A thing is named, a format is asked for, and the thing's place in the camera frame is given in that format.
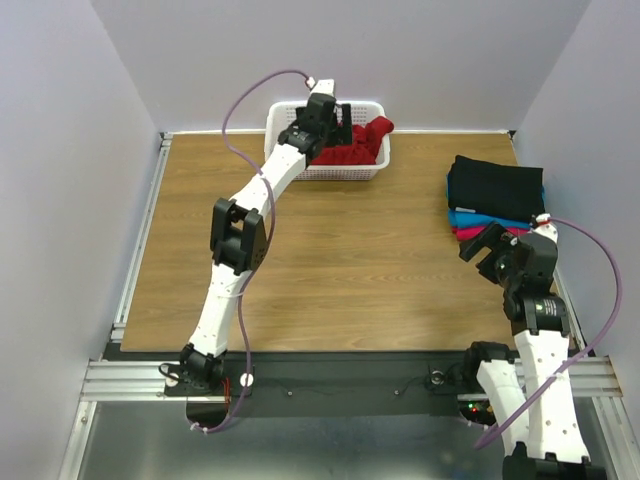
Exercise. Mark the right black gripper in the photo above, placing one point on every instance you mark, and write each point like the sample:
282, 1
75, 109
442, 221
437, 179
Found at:
486, 251

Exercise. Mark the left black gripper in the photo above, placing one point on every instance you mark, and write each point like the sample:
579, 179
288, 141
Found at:
341, 134

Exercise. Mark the red t shirt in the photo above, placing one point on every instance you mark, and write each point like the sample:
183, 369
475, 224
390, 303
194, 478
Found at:
365, 146

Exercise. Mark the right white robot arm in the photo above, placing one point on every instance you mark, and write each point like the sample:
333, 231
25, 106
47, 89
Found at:
529, 390

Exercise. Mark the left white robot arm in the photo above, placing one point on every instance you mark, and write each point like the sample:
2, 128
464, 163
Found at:
239, 243

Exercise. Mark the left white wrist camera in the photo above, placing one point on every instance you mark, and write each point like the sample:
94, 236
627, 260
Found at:
323, 86

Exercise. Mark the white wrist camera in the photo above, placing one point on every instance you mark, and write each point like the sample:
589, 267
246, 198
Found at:
543, 226
323, 86

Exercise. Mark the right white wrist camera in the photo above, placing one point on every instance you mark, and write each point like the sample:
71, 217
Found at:
543, 226

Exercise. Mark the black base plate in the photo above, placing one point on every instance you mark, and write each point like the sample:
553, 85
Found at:
340, 384

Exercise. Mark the aluminium frame rail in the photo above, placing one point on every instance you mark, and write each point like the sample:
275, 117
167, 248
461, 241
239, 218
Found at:
122, 381

